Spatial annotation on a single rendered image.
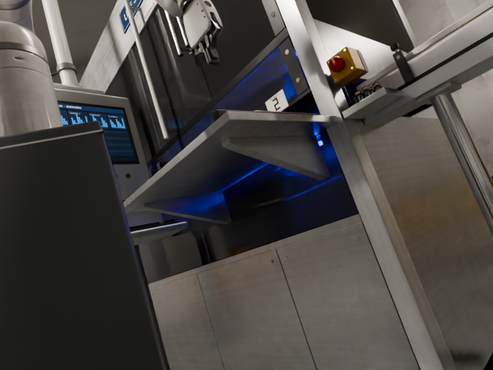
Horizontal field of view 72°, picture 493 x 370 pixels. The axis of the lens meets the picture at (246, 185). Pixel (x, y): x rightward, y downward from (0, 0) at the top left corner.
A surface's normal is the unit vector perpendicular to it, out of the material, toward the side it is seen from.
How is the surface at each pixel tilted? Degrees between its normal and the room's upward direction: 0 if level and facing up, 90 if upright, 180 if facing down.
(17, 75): 90
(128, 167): 90
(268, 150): 90
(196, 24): 93
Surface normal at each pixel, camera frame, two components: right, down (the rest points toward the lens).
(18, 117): 0.37, -0.29
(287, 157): 0.61, -0.34
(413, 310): -0.73, 0.11
